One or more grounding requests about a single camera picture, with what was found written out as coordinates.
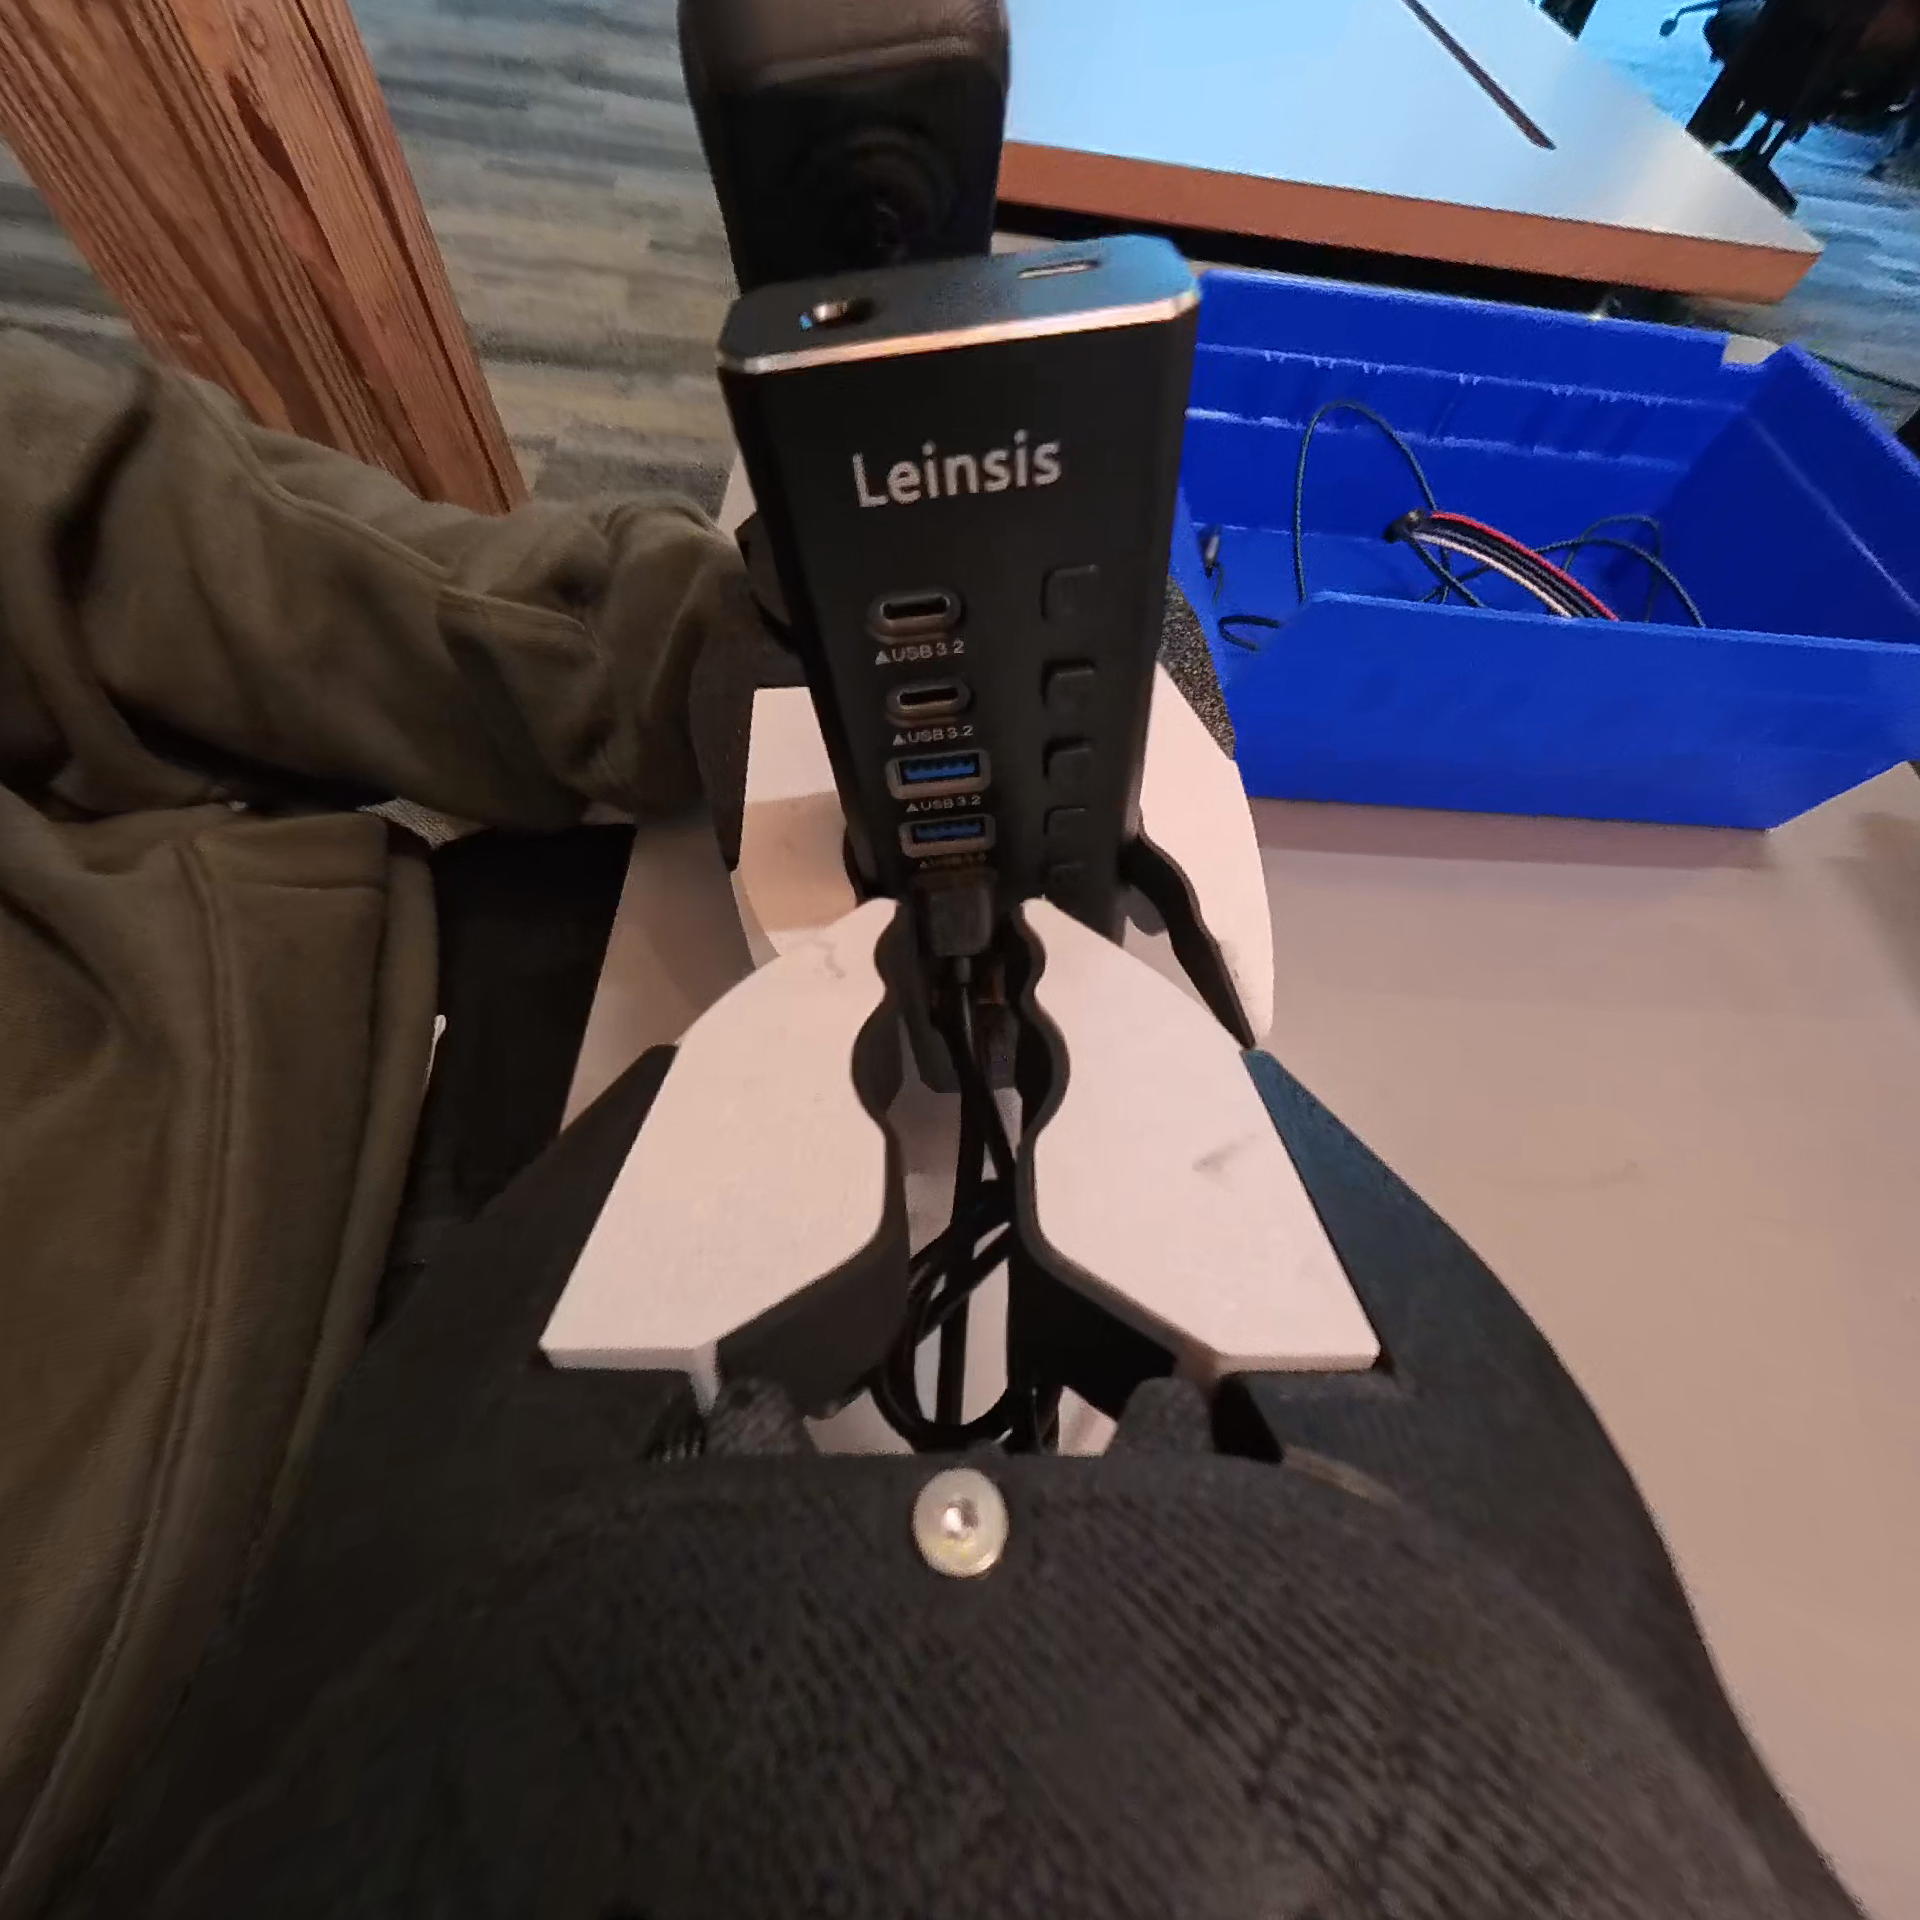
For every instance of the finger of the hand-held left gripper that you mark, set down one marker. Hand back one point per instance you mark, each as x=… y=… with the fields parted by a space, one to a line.
x=786 y=825
x=1213 y=839

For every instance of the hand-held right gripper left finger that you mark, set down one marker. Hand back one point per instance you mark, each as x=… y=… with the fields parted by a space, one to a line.
x=749 y=1184

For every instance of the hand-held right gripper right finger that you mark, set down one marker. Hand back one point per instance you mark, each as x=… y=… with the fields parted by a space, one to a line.
x=1185 y=1201

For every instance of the black USB hub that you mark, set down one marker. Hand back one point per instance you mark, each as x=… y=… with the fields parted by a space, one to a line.
x=1003 y=629

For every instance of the blue plastic bin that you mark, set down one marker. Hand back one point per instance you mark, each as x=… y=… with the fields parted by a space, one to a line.
x=1500 y=721

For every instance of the white table with wood edge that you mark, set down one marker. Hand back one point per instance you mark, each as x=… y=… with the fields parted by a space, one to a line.
x=1276 y=90

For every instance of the person's green jacket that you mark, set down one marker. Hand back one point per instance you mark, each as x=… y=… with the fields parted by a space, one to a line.
x=148 y=1201

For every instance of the wooden pillar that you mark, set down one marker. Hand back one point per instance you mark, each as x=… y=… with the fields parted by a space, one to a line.
x=225 y=225

